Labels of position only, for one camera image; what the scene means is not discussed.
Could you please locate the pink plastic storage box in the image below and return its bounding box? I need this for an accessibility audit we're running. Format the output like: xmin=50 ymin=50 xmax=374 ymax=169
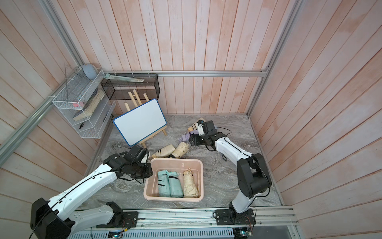
xmin=144 ymin=158 xmax=204 ymax=202

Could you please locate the mint green umbrella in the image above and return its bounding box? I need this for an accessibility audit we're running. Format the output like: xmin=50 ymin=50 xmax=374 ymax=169
xmin=157 ymin=170 xmax=171 ymax=197
xmin=168 ymin=172 xmax=184 ymax=198

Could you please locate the beige umbrella with wooden handle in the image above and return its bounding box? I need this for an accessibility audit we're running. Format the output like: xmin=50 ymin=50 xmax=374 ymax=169
xmin=183 ymin=170 xmax=199 ymax=198

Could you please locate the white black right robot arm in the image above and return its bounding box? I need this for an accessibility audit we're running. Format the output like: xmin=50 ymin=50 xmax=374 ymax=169
xmin=190 ymin=119 xmax=272 ymax=220

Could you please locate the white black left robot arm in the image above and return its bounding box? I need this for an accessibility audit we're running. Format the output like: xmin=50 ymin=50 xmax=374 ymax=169
xmin=30 ymin=145 xmax=153 ymax=239

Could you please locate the small beige striped umbrella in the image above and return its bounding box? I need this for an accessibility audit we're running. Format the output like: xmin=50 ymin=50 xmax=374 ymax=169
xmin=188 ymin=118 xmax=205 ymax=132

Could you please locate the purple folded umbrella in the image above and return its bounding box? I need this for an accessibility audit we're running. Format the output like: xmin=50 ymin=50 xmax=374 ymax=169
xmin=178 ymin=132 xmax=192 ymax=142

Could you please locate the beige umbrella black lining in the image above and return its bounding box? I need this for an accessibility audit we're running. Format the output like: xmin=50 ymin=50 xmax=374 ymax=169
xmin=169 ymin=142 xmax=190 ymax=158

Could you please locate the beige black-striped umbrella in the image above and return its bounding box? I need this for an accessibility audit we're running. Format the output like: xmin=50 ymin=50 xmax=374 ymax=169
xmin=152 ymin=144 xmax=176 ymax=158

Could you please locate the blue framed whiteboard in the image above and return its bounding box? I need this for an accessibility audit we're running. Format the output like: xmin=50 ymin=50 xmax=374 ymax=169
xmin=113 ymin=99 xmax=167 ymax=146

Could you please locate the black mesh basket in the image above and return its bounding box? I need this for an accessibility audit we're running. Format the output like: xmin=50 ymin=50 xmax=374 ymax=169
xmin=101 ymin=73 xmax=161 ymax=100

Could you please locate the book on shelf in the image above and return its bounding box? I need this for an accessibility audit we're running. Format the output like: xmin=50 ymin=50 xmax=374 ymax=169
xmin=73 ymin=88 xmax=104 ymax=121

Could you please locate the pink eraser on shelf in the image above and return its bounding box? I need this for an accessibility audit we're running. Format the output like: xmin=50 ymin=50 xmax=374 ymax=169
xmin=73 ymin=102 xmax=84 ymax=108

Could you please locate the green paper cutter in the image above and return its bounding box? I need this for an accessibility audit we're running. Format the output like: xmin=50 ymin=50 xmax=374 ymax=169
xmin=104 ymin=74 xmax=144 ymax=83

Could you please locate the grey round speaker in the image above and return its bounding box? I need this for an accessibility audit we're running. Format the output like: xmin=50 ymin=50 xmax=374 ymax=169
xmin=82 ymin=64 xmax=98 ymax=81

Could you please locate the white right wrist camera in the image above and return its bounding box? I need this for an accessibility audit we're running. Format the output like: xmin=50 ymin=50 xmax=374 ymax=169
xmin=198 ymin=123 xmax=205 ymax=135

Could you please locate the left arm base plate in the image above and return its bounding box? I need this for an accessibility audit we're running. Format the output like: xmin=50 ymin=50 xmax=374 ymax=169
xmin=96 ymin=202 xmax=139 ymax=229

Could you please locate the white wire shelf rack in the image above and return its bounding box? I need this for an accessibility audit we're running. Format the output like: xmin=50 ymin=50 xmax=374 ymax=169
xmin=53 ymin=67 xmax=115 ymax=139

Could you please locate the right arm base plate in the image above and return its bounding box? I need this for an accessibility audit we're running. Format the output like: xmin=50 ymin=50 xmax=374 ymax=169
xmin=213 ymin=208 xmax=256 ymax=226

